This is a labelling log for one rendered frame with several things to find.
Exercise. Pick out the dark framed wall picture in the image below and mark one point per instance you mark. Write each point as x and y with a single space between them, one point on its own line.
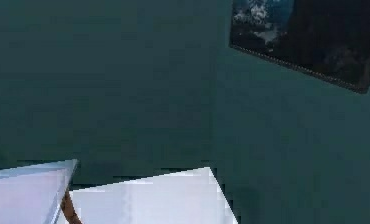
326 40

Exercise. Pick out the white table with brown legs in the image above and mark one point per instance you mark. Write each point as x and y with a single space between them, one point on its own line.
26 193

